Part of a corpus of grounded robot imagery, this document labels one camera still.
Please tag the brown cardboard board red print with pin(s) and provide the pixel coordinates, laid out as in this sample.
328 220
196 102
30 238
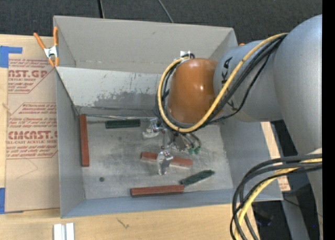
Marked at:
31 176

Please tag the grey metal bin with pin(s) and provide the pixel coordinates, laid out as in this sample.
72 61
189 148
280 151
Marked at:
117 160

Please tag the red-brown flat block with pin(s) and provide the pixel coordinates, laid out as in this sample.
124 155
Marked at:
149 156
84 142
157 190

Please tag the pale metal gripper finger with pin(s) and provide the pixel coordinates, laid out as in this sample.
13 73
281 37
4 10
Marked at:
163 164
150 134

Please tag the dark green flat block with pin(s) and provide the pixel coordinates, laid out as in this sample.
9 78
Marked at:
196 177
122 124

